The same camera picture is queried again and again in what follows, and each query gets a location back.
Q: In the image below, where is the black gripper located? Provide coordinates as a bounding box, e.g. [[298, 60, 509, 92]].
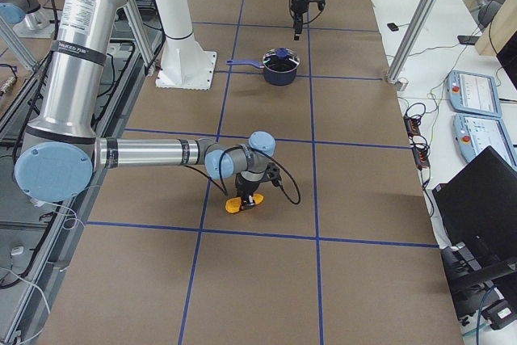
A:
[[235, 171, 264, 212], [290, 0, 309, 41]]

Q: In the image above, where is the yellow corn cob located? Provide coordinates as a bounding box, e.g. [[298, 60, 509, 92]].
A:
[[225, 193, 264, 214]]

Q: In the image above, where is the glass pot lid blue knob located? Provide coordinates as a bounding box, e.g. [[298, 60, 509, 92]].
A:
[[263, 48, 300, 72]]

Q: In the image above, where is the blue saucepan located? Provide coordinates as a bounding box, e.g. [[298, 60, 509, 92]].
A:
[[226, 48, 301, 86]]

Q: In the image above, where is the small black device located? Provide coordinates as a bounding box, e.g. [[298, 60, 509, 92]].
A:
[[387, 23, 399, 32]]

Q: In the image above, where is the black power strip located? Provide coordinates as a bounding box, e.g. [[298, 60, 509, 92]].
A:
[[403, 115, 431, 170]]

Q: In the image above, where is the teach pendant far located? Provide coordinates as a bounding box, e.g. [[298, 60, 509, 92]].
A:
[[446, 70, 502, 118]]

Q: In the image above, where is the teach pendant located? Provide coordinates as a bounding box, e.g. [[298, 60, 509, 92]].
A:
[[453, 113, 516, 168], [446, 70, 502, 118]]

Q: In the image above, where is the teach pendant near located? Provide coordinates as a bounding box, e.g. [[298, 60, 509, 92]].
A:
[[453, 113, 516, 168]]

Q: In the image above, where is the black laptop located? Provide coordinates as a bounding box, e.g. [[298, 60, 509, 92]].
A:
[[431, 145, 517, 257]]

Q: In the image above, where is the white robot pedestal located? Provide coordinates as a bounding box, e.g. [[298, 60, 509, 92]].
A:
[[155, 0, 217, 90]]

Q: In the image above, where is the aluminium frame post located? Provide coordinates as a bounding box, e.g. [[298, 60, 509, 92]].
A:
[[386, 0, 436, 91]]

